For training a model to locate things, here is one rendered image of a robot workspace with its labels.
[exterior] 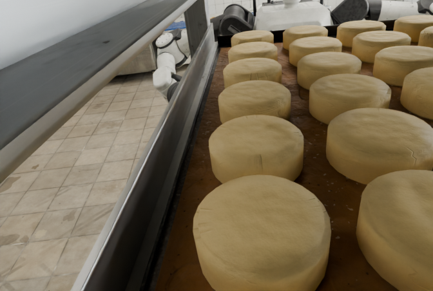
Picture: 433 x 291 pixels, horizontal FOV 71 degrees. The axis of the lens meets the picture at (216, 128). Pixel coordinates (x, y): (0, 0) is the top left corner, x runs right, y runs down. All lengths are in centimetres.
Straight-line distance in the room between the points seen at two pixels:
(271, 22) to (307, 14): 13
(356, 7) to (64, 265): 214
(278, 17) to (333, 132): 101
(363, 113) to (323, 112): 3
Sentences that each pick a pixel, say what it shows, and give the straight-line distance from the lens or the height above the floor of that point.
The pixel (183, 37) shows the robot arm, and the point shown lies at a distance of 127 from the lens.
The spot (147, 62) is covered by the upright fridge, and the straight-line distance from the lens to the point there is 490.
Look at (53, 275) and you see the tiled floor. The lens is 232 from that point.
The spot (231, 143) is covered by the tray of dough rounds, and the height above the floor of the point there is 151.
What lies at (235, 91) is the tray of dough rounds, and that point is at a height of 151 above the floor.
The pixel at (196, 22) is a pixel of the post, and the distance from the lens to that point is 42.
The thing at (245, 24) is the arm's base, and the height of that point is 137.
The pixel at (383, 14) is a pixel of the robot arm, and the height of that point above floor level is 136.
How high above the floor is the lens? 159
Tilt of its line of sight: 29 degrees down
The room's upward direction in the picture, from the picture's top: 7 degrees counter-clockwise
